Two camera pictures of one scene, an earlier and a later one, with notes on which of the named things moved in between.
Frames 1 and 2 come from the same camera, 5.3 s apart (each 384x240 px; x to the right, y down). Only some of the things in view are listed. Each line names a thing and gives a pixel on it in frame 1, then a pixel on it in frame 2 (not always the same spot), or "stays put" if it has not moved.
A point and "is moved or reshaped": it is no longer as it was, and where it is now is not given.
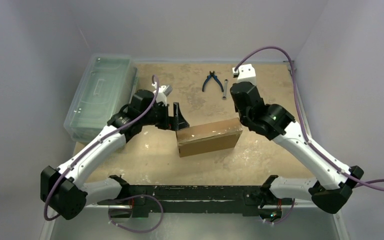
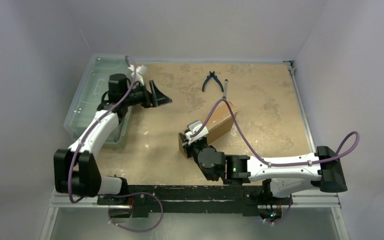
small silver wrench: (225, 90) stays put
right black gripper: (241, 91) -> (185, 145)
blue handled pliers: (212, 74) stays put
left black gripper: (175, 122) -> (157, 98)
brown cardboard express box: (208, 137) is moved or reshaped
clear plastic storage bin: (108, 81) stays put
